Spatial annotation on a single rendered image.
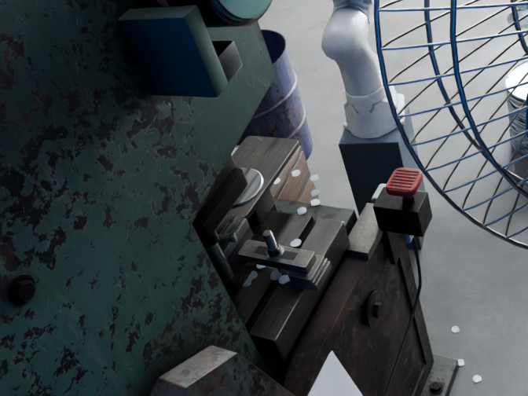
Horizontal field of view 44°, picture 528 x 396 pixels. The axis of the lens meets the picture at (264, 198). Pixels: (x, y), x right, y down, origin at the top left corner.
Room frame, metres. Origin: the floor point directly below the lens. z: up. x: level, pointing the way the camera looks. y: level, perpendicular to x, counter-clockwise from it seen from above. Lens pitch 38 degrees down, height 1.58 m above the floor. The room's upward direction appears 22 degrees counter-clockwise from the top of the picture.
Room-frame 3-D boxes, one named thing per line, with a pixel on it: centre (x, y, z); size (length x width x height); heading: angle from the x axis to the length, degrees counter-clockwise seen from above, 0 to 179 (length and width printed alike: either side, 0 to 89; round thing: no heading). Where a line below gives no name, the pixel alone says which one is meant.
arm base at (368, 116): (1.61, -0.41, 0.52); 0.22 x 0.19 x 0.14; 147
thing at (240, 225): (1.00, 0.13, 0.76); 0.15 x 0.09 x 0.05; 47
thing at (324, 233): (1.00, 0.14, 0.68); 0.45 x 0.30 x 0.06; 47
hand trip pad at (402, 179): (0.94, -0.26, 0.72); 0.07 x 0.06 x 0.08; 137
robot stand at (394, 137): (1.58, -0.39, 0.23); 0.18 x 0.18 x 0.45; 57
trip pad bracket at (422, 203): (0.95, -0.25, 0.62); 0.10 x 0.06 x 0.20; 47
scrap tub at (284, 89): (2.29, -0.10, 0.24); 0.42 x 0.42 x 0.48
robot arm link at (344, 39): (1.55, -0.37, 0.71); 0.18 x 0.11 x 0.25; 144
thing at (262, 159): (1.13, 0.02, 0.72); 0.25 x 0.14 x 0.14; 137
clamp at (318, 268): (0.88, 0.01, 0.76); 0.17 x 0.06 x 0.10; 47
